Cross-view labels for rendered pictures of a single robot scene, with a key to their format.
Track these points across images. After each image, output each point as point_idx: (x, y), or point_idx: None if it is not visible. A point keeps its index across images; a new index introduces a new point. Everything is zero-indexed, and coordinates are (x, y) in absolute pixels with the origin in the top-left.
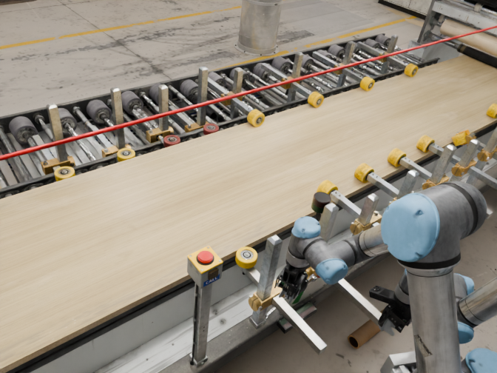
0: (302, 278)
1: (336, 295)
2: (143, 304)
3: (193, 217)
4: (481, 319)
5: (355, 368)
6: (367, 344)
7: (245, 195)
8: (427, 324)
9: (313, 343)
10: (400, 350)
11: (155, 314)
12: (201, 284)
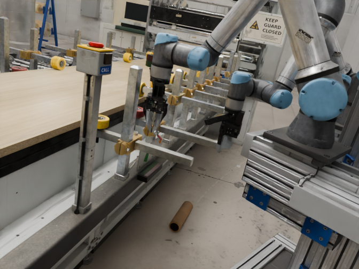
0: (165, 97)
1: (147, 205)
2: (9, 159)
3: (34, 104)
4: (294, 81)
5: (182, 244)
6: (183, 227)
7: (74, 94)
8: (305, 14)
9: (184, 158)
10: (205, 224)
11: (20, 180)
12: (98, 69)
